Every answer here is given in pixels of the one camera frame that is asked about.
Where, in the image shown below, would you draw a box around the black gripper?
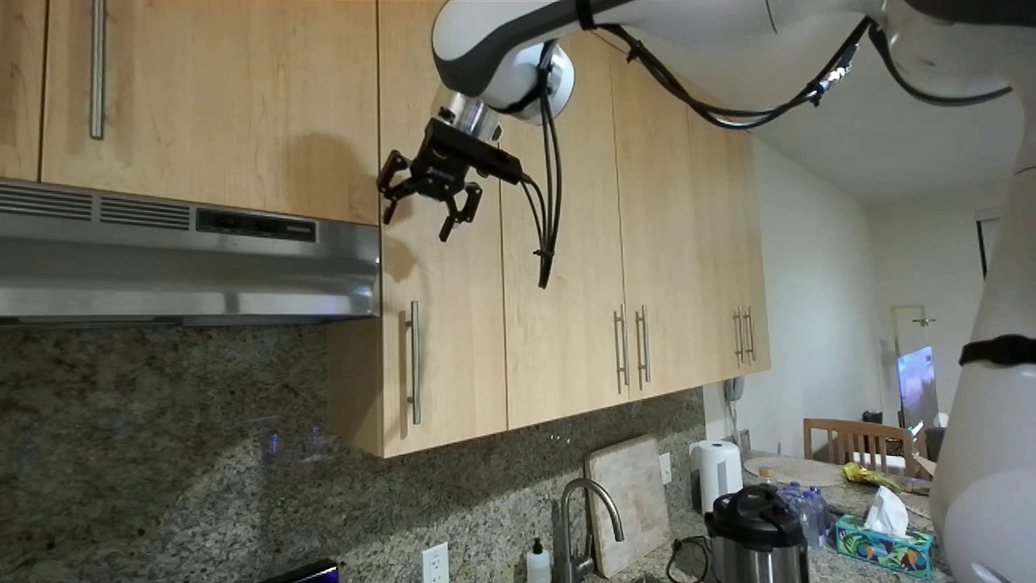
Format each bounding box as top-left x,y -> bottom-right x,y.
371,115 -> 484,241

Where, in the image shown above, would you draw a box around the light wood cabinet body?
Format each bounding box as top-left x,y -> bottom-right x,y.
323,221 -> 390,462

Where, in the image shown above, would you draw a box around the stainless steel range hood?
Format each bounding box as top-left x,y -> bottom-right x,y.
0,175 -> 384,324

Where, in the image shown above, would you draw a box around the pale grey cutting board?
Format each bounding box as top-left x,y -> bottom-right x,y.
582,435 -> 673,583

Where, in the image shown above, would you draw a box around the steel kitchen faucet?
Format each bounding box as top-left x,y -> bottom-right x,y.
549,477 -> 627,583

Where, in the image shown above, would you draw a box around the white soap bottle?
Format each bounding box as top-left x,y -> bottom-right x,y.
524,535 -> 554,583

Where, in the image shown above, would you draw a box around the black electric stove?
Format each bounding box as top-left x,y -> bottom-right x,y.
259,556 -> 347,583

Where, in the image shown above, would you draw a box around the white paper towel roll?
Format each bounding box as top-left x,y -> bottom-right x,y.
688,437 -> 749,517

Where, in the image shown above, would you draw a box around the clear plastic bottles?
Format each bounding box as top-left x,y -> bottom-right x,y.
773,480 -> 834,548

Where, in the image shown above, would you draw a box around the wooden chair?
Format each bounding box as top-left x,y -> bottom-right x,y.
798,414 -> 923,480

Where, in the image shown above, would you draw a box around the yellow packet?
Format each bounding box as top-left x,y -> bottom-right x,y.
839,458 -> 906,491

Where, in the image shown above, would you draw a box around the white tissue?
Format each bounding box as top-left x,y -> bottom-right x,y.
862,483 -> 913,539

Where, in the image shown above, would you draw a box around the dark framed window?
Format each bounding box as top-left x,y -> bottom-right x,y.
971,209 -> 1004,281

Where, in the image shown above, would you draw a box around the teal patterned tissue box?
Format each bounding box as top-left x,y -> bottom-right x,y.
829,510 -> 939,576

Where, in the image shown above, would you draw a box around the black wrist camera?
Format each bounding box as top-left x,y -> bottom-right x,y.
466,138 -> 532,187

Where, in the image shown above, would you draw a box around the black wrist cable bundle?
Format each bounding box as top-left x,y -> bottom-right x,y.
518,37 -> 565,291

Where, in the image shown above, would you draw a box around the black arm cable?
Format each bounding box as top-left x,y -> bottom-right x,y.
575,0 -> 1015,135

